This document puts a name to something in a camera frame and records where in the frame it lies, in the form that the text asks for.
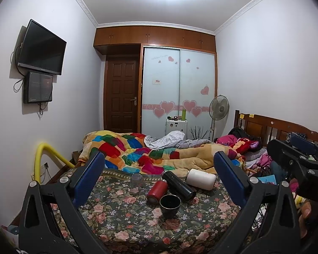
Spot red thermos cup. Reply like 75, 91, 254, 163
146, 179, 169, 204

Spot black bag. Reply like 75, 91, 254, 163
228, 126, 253, 139

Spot wall-mounted black television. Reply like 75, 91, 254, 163
17, 19, 67, 76

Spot pink clothing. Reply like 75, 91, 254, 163
217, 135, 238, 146

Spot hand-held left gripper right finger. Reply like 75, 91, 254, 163
213, 151, 301, 254

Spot red plush toy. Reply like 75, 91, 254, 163
229, 137, 262, 154

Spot black dried twigs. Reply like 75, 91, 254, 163
189, 126, 211, 140

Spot blue booklet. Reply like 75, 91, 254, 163
257, 175, 278, 185

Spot person's right hand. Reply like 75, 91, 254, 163
298, 200, 314, 240

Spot brown wooden door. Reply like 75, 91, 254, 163
104, 54, 141, 133

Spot colourful patchwork quilt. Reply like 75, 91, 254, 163
78, 130, 245, 175

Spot floral bed sheet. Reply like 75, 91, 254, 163
49, 168, 255, 254

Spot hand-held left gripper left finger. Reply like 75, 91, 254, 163
18, 152, 114, 254

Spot wooden bed headboard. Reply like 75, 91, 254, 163
234, 110, 318, 149

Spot sliding wardrobe with hearts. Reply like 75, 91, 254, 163
141, 46, 218, 141

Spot black television cable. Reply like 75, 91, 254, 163
10, 42, 26, 92

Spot grey white checked cloth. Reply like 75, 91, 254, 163
144, 131, 215, 150

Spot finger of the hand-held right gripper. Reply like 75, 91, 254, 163
290, 134, 318, 162
267, 138, 312, 184

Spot yellow padded bed rail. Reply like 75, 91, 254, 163
34, 142, 76, 184

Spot small white cabinet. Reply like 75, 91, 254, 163
166, 119, 188, 139

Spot black ceramic cup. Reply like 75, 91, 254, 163
159, 194, 182, 219

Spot black thermos cup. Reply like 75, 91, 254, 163
162, 171, 197, 204

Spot white thermos cup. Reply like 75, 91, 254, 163
185, 168, 217, 190

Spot clear glass cup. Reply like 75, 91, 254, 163
130, 173, 143, 189

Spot standing electric fan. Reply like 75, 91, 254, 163
208, 95, 230, 141

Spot wooden overhead cabinet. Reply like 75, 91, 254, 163
93, 25, 216, 55

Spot small black wall screen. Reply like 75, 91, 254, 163
23, 70, 53, 104

